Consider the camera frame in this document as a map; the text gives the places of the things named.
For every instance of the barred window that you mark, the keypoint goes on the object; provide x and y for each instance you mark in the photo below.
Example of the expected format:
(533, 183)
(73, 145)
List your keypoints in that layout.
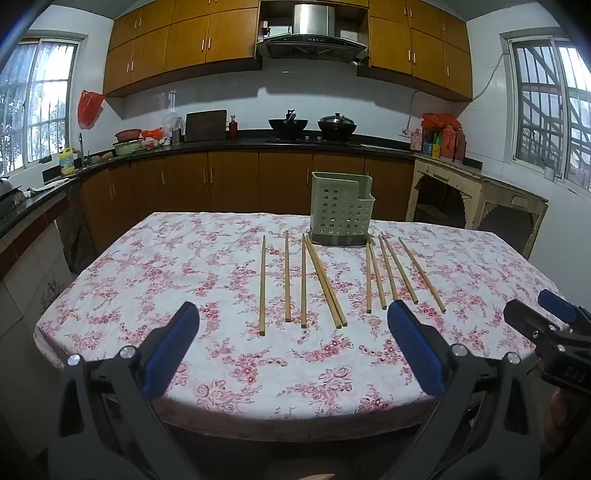
(37, 106)

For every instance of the black wok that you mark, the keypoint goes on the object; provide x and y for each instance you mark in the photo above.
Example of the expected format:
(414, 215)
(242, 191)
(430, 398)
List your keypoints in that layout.
(288, 125)

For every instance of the gas stove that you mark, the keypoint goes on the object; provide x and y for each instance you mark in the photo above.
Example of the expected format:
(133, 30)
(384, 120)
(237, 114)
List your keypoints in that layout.
(314, 140)

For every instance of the black pot with lid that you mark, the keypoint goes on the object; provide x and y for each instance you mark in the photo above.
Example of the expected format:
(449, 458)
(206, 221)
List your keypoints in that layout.
(337, 125)

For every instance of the wooden lower cabinets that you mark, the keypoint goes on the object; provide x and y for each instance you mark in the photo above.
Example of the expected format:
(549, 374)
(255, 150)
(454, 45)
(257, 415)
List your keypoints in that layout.
(231, 180)

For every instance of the small red plastic bag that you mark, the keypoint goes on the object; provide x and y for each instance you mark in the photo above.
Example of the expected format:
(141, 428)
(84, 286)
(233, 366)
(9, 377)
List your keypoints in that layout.
(152, 134)

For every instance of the small red bottle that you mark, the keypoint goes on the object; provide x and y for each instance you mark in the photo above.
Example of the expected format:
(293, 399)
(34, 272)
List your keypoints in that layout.
(233, 127)

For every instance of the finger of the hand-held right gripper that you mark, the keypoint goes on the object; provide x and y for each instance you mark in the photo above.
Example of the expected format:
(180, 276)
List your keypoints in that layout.
(558, 302)
(526, 318)

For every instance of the yellow detergent bottle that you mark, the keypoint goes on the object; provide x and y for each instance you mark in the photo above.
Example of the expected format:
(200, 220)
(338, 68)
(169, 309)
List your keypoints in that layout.
(67, 161)

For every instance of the window with metal grille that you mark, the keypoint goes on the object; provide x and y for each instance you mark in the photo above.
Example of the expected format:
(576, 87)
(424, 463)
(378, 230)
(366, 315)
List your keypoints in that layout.
(549, 106)

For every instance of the white bottle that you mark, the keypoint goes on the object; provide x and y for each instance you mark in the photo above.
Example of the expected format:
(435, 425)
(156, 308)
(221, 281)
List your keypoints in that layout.
(416, 141)

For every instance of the grey cloth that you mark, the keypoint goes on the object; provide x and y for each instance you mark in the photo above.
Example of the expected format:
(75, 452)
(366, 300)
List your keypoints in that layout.
(48, 184)

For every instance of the clear plastic bag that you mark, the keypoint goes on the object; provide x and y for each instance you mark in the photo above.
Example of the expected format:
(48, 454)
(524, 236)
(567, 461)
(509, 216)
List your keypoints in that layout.
(171, 122)

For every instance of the green perforated utensil holder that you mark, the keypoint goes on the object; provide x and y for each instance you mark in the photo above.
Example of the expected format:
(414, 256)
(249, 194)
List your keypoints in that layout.
(339, 207)

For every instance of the dark cutting board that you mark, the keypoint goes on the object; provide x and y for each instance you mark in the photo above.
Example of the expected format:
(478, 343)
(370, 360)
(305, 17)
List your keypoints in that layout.
(205, 125)

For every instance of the row of wooden chopsticks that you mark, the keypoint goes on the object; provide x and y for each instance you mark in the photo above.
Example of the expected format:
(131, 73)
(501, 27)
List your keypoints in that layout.
(423, 277)

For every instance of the sink faucet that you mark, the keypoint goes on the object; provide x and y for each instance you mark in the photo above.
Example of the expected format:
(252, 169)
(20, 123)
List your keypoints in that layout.
(81, 147)

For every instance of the wooden cabinets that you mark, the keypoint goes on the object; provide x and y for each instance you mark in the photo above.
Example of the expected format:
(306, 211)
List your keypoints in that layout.
(231, 180)
(415, 50)
(184, 41)

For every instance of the black countertop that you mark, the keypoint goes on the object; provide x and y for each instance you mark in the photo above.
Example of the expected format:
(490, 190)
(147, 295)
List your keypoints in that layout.
(244, 144)

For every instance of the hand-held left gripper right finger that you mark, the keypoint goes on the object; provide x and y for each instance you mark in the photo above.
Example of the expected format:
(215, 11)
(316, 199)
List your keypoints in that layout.
(415, 350)

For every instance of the pale wooden side table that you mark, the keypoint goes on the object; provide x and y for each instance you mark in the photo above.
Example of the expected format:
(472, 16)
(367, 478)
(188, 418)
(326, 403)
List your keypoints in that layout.
(485, 184)

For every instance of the steel range hood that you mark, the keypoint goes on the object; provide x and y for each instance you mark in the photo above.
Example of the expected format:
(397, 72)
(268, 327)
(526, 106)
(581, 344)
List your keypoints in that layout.
(311, 32)

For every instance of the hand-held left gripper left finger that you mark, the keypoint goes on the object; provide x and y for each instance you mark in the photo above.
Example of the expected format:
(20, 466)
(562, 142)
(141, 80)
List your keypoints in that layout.
(171, 350)

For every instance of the wooden chopstick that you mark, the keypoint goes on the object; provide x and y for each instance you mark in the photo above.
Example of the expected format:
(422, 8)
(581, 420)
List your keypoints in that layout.
(303, 281)
(262, 286)
(287, 277)

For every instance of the wooden upper cabinets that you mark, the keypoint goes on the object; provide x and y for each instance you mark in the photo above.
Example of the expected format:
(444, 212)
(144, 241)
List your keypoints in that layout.
(415, 50)
(184, 41)

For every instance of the tall red bottle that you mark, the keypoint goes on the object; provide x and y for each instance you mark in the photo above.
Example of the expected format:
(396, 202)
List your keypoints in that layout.
(460, 145)

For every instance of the red basin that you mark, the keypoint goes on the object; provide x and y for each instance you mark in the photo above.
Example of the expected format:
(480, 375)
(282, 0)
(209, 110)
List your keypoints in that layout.
(128, 135)

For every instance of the red floral tablecloth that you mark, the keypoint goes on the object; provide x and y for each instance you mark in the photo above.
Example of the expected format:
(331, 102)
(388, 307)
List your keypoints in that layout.
(184, 277)

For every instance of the hanging red plastic bag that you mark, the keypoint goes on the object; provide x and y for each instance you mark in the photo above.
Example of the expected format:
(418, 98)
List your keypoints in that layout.
(88, 110)

